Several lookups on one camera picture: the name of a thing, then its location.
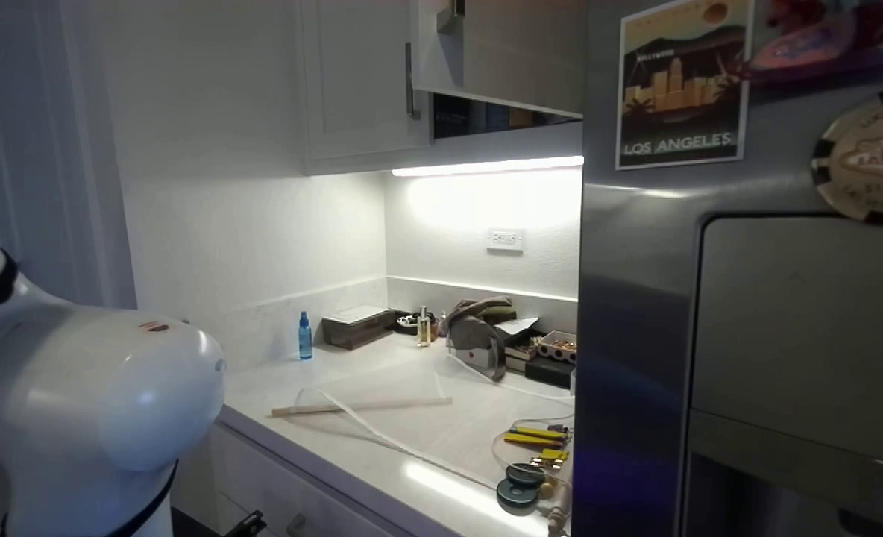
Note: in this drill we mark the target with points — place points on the white cupboard door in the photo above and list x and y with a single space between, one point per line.
504 53
358 108

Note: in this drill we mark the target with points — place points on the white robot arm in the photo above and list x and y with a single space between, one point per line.
97 411

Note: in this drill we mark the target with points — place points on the dark rectangular tray box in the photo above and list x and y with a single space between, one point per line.
356 332

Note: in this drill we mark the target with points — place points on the black egg carton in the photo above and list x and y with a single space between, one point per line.
552 360

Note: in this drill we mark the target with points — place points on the blue plastic bottle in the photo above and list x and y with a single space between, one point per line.
305 338

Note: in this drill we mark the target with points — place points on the under-cabinet light strip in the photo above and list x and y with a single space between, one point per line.
471 168

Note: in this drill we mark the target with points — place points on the yellow and orange wedge block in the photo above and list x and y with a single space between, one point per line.
535 438

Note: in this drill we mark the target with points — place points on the Los Angeles poster magnet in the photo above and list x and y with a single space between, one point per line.
680 84

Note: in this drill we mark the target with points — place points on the stainless steel refrigerator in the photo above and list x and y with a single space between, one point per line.
729 320

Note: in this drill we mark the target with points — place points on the round poker chip magnet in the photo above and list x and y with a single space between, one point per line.
847 162

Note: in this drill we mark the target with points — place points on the white wall outlet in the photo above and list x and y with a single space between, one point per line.
504 241

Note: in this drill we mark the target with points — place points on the metal left door handle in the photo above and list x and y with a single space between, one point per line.
413 80

